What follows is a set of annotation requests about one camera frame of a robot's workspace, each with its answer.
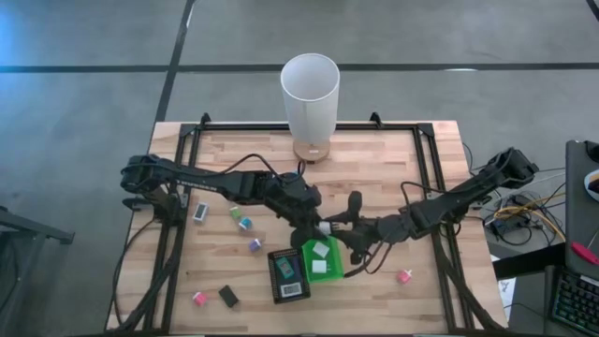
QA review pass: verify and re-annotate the yellow cable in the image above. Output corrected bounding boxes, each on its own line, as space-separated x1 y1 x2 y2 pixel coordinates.
493 194 567 242

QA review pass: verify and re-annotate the white paper sheet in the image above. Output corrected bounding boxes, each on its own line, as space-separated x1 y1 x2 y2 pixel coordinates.
498 278 516 308

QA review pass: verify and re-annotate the green plastic basket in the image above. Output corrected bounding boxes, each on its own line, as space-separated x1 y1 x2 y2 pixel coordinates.
300 235 346 285

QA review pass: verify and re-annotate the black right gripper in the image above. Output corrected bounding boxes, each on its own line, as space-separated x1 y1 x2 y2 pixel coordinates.
326 190 409 266

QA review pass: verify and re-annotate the white shade wooden base lamp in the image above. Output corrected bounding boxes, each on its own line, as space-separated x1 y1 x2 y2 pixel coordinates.
280 52 342 165

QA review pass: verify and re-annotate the dark grey bench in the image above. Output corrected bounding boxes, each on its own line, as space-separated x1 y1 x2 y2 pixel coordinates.
0 205 76 337

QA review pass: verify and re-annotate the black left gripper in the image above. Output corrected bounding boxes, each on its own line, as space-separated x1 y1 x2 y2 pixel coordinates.
266 170 325 249

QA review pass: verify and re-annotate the teal digital clock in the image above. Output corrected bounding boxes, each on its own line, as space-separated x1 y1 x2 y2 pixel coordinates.
275 256 295 281

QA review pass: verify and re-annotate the black desk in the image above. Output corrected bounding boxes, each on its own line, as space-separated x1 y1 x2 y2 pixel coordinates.
493 139 599 337

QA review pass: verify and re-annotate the black rectangular clock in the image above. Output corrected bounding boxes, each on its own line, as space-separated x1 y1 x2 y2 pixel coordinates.
217 285 241 309

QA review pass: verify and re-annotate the white digital clock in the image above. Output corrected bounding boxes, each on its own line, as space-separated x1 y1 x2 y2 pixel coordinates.
281 281 303 300
192 201 210 224

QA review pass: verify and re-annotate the black aluminium table frame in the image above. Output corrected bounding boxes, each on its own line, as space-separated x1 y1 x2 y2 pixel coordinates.
111 111 509 336

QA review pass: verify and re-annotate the white round object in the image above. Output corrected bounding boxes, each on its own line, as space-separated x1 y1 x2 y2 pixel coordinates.
584 168 599 202

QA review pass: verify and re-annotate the red handled tool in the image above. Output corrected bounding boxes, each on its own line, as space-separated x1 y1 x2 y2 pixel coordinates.
570 242 599 267

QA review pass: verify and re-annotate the black plastic basket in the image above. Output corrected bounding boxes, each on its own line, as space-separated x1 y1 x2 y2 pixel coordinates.
267 247 313 305

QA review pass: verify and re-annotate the backlit computer keyboard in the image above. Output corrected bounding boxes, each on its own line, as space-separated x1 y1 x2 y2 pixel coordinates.
551 270 599 337

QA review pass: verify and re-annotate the black power box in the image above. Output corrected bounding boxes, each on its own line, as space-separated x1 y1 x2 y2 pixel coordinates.
490 217 520 238

